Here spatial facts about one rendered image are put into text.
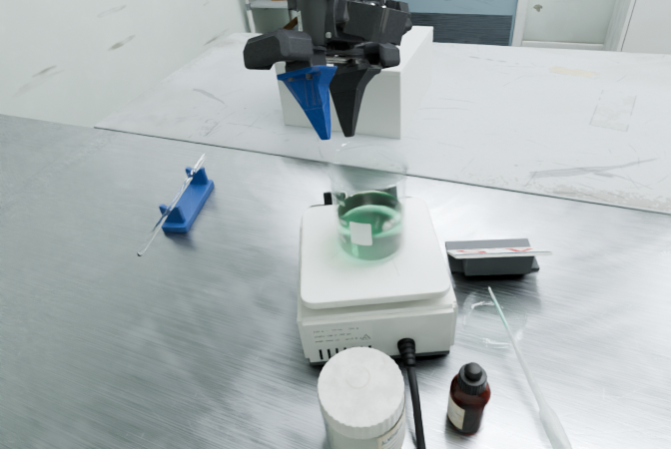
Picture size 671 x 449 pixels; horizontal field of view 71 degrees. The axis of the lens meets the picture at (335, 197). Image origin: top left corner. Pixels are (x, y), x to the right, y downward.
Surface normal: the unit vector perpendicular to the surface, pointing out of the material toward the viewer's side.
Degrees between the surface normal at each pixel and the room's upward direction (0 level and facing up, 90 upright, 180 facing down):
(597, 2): 90
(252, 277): 0
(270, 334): 0
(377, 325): 90
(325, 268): 0
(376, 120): 90
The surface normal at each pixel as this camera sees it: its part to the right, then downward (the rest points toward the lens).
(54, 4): 0.93, 0.16
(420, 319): 0.04, 0.61
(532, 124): -0.09, -0.78
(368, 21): -0.61, 0.18
